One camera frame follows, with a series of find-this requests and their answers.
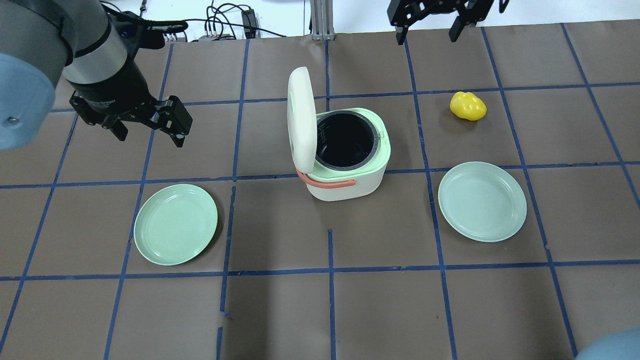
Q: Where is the green plate near left arm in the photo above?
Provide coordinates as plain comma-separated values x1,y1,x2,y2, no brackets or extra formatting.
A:
133,183,218,266

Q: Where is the aluminium frame post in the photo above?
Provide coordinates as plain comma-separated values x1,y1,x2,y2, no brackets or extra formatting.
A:
310,0,336,41

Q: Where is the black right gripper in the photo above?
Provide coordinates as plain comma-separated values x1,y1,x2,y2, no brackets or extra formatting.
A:
388,0,509,46

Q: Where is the black cable bundle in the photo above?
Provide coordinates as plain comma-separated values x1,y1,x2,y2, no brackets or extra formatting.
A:
100,0,288,43

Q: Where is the white rice cooker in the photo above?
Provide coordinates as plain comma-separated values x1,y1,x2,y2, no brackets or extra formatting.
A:
286,66,392,202

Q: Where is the yellow toy bell pepper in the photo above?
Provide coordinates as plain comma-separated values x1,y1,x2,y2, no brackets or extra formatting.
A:
449,91,488,122

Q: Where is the green plate near right arm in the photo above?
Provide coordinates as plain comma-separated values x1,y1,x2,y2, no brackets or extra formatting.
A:
438,161,528,243

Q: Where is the black power adapter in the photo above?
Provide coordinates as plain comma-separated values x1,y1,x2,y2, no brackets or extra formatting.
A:
241,9,258,39

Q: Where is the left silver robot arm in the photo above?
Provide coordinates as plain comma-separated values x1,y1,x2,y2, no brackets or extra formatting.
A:
0,0,193,150

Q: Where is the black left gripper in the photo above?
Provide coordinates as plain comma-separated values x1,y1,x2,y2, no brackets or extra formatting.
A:
69,91,194,148

